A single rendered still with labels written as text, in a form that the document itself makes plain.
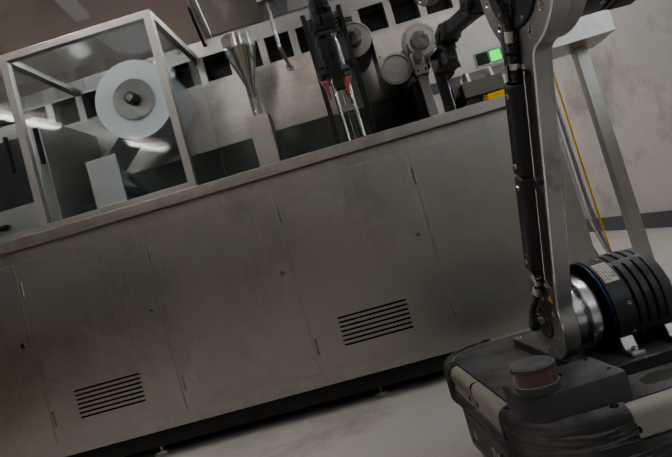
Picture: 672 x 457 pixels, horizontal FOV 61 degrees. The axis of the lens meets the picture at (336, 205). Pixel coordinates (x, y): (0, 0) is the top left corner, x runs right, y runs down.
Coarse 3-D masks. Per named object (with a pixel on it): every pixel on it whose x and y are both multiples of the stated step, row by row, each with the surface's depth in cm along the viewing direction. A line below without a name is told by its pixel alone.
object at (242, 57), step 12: (240, 48) 237; (252, 48) 240; (228, 60) 242; (240, 60) 238; (252, 60) 240; (240, 72) 239; (252, 72) 240; (252, 84) 241; (252, 96) 240; (252, 108) 240; (252, 120) 237; (264, 120) 237; (252, 132) 237; (264, 132) 236; (264, 144) 236; (276, 144) 236; (264, 156) 236; (276, 156) 236
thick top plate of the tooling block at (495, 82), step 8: (480, 80) 221; (488, 80) 221; (496, 80) 221; (464, 88) 221; (472, 88) 221; (480, 88) 221; (488, 88) 221; (496, 88) 220; (464, 96) 222; (472, 96) 221; (480, 96) 226; (456, 104) 242
